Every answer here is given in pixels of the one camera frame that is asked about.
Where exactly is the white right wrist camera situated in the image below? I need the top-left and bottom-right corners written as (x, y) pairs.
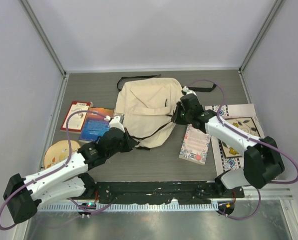
top-left (182, 86), bottom-right (196, 96)

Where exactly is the round wooden painted plate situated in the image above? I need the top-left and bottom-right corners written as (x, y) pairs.
top-left (43, 140), bottom-right (69, 169)

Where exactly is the red white paperback book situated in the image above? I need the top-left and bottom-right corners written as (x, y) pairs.
top-left (60, 100), bottom-right (93, 134)

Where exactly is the patterned white placemat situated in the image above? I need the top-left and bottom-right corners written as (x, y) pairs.
top-left (205, 104), bottom-right (262, 175)

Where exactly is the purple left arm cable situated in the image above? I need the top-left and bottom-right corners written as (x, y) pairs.
top-left (0, 111), bottom-right (114, 230)

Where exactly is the aluminium frame rail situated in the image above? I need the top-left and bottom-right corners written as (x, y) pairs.
top-left (243, 188), bottom-right (295, 200)

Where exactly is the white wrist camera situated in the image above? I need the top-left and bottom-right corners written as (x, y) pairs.
top-left (182, 86), bottom-right (196, 96)
top-left (104, 114), bottom-right (125, 132)

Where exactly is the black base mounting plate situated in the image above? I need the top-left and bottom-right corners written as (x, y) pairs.
top-left (97, 181), bottom-right (245, 205)

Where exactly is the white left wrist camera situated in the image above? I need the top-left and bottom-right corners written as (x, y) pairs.
top-left (104, 114), bottom-right (125, 132)

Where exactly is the floral pink paperback book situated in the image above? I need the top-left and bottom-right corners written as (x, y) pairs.
top-left (179, 124), bottom-right (211, 165)

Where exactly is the cream canvas backpack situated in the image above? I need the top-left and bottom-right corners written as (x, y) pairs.
top-left (115, 74), bottom-right (217, 151)

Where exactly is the square floral ceramic plate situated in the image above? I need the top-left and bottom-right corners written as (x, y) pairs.
top-left (220, 117), bottom-right (264, 158)

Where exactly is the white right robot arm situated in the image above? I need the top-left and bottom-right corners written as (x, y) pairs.
top-left (172, 93), bottom-right (285, 198)

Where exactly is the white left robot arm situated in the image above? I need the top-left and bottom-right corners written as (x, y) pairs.
top-left (3, 127), bottom-right (138, 224)

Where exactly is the blue orange paperback book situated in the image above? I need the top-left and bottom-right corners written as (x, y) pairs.
top-left (78, 107), bottom-right (114, 143)

